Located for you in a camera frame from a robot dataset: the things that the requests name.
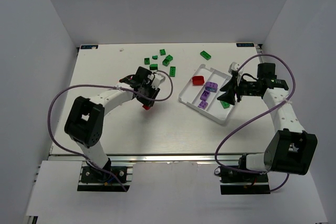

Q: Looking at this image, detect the purple paw print lego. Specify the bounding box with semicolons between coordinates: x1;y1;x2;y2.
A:
205;81;218;93

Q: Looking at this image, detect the small purple lego brick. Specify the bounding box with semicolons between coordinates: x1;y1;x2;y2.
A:
200;90;210;101

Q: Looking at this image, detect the purple square lego brick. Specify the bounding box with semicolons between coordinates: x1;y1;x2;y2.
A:
197;100;208;110

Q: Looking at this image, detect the red rounded lego brick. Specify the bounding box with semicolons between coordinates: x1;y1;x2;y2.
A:
192;76;205;86

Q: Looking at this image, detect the green long lego brick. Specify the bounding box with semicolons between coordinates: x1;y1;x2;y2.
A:
169;66;176;77

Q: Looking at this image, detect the green long lego plate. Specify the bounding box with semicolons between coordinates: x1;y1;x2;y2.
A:
199;50;212;60

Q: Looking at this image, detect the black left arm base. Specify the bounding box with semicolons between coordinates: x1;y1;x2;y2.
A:
77;162;133;193

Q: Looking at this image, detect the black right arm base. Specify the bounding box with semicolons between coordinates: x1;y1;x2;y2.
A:
214;166;270;195

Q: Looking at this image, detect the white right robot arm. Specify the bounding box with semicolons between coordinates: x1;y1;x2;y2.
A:
217;62;318;175

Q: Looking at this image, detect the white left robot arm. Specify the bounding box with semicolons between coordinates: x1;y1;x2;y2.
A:
65;67;165;169

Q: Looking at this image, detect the white three-compartment tray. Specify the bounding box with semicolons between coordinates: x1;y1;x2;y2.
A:
178;64;234;125

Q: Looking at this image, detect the green square lego brick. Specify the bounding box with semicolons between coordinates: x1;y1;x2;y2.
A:
162;55;173;67

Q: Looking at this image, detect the green small lego brick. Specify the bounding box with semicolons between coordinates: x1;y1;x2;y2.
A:
159;49;166;56

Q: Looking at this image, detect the blue right corner label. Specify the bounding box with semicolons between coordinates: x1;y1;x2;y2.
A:
236;42;255;47

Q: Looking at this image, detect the blue corner label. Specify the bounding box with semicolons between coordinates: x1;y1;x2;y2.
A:
80;45;98;50
236;42;255;47

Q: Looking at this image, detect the blue left corner label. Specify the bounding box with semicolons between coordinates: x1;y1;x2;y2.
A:
80;45;98;50

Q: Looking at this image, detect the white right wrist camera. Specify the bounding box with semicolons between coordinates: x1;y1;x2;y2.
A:
229;62;244;90

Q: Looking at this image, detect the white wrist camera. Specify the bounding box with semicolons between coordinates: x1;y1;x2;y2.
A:
229;62;244;90
148;72;165;90

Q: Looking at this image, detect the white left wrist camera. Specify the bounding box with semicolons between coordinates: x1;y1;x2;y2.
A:
148;72;165;90

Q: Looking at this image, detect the aluminium table rail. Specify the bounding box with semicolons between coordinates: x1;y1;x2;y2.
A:
47;153;279;164

